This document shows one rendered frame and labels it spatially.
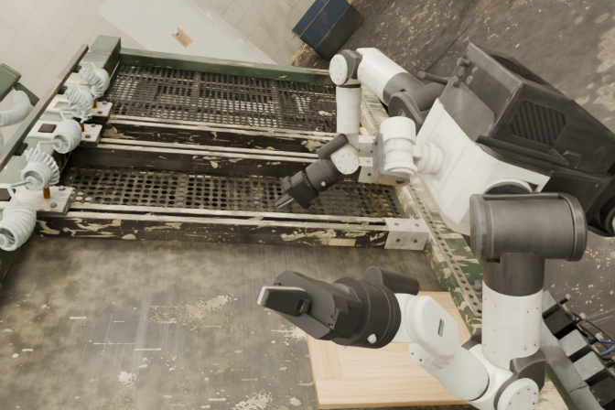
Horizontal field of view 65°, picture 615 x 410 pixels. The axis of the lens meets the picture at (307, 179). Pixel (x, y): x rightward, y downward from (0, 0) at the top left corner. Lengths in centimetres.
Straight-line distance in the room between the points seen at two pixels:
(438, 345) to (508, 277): 16
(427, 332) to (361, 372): 44
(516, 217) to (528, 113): 18
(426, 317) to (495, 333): 19
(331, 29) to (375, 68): 410
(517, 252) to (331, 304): 33
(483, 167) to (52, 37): 591
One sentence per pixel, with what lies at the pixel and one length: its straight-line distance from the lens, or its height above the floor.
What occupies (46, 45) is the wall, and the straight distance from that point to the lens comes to 648.
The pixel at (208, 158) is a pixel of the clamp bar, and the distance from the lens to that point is 164.
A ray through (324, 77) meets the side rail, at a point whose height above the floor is 99.
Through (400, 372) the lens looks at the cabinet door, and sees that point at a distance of 117.
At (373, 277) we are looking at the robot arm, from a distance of 72.
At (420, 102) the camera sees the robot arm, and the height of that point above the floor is 135.
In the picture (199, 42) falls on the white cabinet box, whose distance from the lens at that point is 481.
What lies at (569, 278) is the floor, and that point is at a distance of 233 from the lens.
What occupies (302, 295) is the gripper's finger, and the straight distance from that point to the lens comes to 60.
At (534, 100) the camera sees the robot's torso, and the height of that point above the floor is 138.
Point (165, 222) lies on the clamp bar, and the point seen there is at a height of 155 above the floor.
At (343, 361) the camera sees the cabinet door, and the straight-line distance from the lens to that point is 115.
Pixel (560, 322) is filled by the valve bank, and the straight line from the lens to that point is 137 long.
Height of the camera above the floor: 193
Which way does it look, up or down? 27 degrees down
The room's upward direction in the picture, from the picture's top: 55 degrees counter-clockwise
